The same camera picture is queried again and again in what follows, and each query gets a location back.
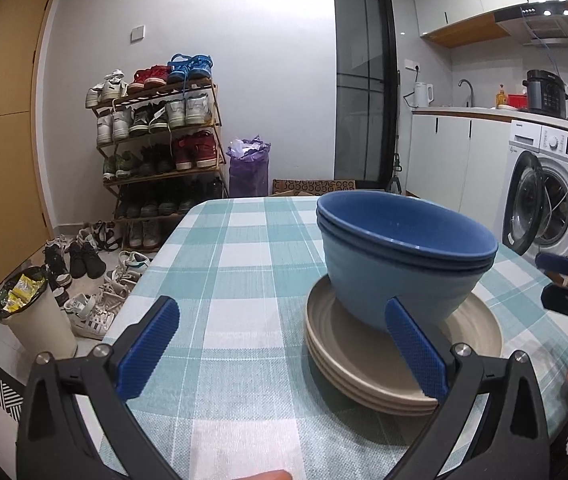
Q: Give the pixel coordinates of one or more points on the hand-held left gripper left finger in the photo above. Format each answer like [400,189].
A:
[149,350]

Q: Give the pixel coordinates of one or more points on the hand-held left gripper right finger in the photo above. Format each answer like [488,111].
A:
[414,350]

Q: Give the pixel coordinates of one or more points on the cream plate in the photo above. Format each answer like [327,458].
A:
[474,330]
[364,402]
[334,375]

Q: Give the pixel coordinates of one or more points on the light blue bowl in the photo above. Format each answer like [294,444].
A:
[374,290]

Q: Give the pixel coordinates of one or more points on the person's left hand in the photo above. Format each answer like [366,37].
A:
[269,476]

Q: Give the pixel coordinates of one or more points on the scattered pile of sneakers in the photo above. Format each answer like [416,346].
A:
[94,310]

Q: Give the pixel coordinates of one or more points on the beige trash bin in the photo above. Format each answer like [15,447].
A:
[44,330]

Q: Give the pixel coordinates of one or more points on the teal checked tablecloth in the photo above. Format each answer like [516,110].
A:
[239,285]

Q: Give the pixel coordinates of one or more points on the yellow snack wrappers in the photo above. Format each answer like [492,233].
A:
[21,292]

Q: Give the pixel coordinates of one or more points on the white base cabinets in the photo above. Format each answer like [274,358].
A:
[444,160]

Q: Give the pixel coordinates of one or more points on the red box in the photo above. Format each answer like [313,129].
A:
[518,101]

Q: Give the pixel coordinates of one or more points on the black pressure cooker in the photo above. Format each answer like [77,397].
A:
[544,92]

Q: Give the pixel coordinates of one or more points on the yellow bottle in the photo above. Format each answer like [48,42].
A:
[501,99]

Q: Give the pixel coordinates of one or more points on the upright floor cleaner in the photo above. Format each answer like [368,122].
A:
[396,175]

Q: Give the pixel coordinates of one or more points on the chrome faucet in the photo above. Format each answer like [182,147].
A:
[470,92]

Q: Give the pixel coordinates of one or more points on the brown circle-patterned cardboard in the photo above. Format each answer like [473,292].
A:
[304,186]

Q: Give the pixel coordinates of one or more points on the purple trash bag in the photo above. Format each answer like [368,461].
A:
[249,170]

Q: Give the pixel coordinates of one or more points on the white electric kettle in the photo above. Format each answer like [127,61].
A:
[421,95]

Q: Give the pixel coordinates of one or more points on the wooden shoe rack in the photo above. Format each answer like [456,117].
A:
[216,130]

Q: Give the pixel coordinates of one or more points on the steel range hood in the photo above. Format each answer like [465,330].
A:
[544,22]

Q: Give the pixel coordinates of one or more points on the black framed glass door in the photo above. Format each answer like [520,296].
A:
[364,85]

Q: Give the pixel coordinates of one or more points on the white wall socket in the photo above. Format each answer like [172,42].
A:
[412,67]

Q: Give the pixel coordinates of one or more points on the white wall switch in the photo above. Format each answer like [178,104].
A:
[137,33]

